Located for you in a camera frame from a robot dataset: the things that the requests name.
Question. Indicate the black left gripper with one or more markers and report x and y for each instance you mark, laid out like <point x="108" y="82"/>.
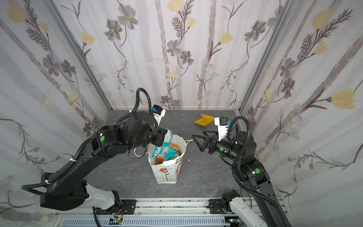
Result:
<point x="160" y="136"/>

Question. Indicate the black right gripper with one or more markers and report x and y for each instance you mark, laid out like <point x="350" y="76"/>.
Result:
<point x="210" y="144"/>

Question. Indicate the teal snack packet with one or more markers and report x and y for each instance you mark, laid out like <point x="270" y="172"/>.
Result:
<point x="171" y="154"/>
<point x="164" y="139"/>

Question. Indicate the yellow snack packet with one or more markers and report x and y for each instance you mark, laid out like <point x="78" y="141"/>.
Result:
<point x="204" y="120"/>

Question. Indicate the white printed paper bag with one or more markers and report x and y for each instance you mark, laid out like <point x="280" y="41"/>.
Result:
<point x="168" y="171"/>

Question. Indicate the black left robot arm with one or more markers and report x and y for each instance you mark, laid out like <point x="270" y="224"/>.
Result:
<point x="67" y="189"/>

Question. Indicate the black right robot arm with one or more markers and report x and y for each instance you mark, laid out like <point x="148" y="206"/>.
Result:
<point x="250" y="175"/>

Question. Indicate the teal snack packet in bag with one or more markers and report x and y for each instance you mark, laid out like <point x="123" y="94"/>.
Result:
<point x="171" y="154"/>

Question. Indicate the orange snack packet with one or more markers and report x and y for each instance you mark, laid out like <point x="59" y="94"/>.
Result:
<point x="160" y="156"/>

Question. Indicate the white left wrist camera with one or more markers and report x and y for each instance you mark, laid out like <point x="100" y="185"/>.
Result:
<point x="158" y="113"/>

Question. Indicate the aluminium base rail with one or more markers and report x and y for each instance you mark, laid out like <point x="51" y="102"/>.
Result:
<point x="152" y="207"/>

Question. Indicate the white slotted cable duct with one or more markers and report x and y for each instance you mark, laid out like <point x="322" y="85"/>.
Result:
<point x="164" y="222"/>

